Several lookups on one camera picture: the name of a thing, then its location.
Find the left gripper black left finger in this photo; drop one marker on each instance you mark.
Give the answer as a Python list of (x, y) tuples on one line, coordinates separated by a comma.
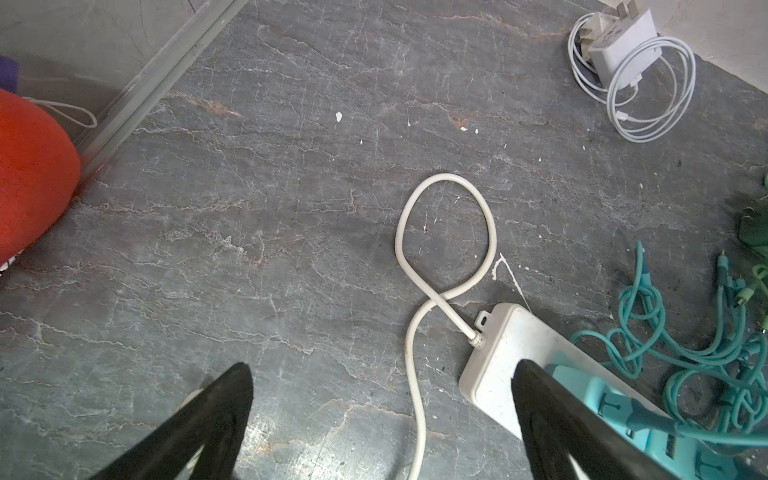
[(212, 424)]

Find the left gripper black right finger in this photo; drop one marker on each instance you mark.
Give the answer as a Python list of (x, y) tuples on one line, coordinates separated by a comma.
[(563, 437)]

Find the red toy vacuum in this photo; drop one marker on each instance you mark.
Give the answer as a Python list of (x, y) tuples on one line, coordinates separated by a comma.
[(40, 170)]

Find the white multicolour power strip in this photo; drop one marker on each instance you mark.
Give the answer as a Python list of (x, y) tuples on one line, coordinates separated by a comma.
[(513, 334)]

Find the white charger with cable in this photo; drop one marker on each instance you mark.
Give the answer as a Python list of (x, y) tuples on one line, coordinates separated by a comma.
[(608, 54)]

